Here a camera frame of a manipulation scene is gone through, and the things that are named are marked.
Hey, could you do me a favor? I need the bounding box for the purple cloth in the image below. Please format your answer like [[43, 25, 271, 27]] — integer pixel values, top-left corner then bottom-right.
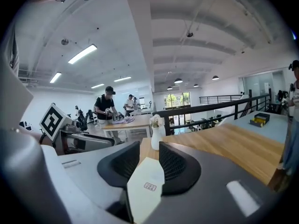
[[113, 117, 136, 125]]

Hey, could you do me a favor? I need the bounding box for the black and yellow box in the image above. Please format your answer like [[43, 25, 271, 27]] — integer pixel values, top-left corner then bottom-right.
[[249, 112, 271, 127]]

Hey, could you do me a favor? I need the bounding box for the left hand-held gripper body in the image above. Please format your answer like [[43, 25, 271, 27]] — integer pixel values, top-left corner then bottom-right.
[[39, 103, 83, 155]]

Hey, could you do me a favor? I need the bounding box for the white table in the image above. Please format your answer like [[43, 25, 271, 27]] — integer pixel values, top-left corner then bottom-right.
[[129, 108, 154, 117]]

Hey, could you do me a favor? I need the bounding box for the person's white shirt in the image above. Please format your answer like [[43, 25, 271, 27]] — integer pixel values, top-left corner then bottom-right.
[[3, 29, 21, 78]]

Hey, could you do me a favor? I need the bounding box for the black metal railing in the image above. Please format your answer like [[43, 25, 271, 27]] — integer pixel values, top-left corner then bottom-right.
[[152, 93, 273, 135]]

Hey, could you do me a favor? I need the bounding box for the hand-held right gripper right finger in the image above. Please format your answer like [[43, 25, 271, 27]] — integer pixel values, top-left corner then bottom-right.
[[144, 140, 281, 224]]

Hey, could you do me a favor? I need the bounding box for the window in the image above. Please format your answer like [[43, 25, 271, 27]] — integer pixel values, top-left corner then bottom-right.
[[164, 92, 191, 108]]

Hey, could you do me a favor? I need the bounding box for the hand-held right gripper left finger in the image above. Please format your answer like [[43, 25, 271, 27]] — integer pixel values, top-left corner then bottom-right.
[[41, 140, 141, 224]]

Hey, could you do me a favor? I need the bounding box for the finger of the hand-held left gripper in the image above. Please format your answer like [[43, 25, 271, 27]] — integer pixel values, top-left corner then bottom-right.
[[62, 133, 115, 154]]

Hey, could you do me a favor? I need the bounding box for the wooden table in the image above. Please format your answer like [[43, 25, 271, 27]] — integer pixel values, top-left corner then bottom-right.
[[140, 112, 289, 187], [102, 114, 154, 145]]

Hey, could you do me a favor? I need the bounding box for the white vase with flowers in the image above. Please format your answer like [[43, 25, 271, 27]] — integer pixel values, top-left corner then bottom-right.
[[149, 114, 165, 151]]

